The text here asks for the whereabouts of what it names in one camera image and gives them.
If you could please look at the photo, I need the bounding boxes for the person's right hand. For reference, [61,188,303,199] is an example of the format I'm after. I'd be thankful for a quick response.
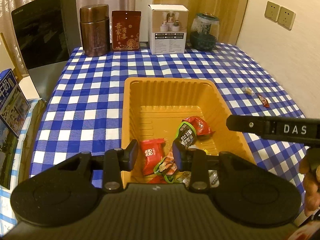
[298,152,320,217]

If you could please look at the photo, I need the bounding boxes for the clear candy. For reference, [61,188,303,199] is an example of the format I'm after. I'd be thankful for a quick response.
[175,171,192,183]

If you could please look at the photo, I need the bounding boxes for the glass jar green lid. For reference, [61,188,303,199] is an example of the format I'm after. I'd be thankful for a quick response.
[189,13,220,51]

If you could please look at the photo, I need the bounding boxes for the large red snack packet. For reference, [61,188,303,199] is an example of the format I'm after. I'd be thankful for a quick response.
[182,115,217,137]

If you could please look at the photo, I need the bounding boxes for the red packet white squares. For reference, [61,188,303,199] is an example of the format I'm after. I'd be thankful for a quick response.
[139,138,166,177]

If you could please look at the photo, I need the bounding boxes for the green black sausage packet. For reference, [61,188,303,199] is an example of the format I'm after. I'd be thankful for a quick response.
[152,121,198,183]

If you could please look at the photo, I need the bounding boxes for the white cardboard box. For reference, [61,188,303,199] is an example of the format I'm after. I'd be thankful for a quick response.
[147,4,189,55]

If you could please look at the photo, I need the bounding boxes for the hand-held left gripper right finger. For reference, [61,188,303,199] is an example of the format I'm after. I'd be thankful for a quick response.
[172,139,265,193]

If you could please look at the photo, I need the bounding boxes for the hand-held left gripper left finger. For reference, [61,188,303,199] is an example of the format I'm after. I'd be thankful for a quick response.
[54,139,139,193]

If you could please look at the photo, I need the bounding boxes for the blue printed carton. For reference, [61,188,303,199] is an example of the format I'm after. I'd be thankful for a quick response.
[0,68,31,138]

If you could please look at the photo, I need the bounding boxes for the yellow plastic tray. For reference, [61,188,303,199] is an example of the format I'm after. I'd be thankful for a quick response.
[121,77,258,183]

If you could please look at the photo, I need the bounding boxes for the blue checkered tablecloth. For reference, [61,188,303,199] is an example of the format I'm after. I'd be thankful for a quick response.
[29,42,316,188]

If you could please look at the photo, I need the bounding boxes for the grey snack packet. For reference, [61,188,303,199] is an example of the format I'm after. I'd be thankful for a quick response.
[207,169,221,188]

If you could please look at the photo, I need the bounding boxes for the black glass appliance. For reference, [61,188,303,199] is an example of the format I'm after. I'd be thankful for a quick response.
[11,0,77,101]

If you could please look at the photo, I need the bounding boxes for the dark red candy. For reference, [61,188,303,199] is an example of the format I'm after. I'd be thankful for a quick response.
[258,94,270,108]

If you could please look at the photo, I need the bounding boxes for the beige wall socket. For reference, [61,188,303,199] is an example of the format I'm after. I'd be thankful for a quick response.
[264,1,281,22]
[278,6,296,30]

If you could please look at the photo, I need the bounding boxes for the brown metal canister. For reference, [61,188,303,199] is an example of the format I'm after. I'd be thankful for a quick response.
[79,3,111,57]

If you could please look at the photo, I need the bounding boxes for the red patterned tin box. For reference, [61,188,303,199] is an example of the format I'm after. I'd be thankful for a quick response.
[111,10,142,52]

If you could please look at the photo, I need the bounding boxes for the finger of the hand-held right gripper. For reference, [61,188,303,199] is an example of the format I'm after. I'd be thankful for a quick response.
[226,114,275,139]

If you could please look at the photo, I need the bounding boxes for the small red snack packet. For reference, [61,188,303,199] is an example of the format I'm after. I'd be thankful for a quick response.
[147,176,168,184]

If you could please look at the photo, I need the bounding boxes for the red printed cloth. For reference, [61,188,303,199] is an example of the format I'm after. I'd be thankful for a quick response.
[291,211,320,240]

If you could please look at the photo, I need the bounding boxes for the blue white printed bag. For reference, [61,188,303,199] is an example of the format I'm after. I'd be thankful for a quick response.
[0,98,47,233]

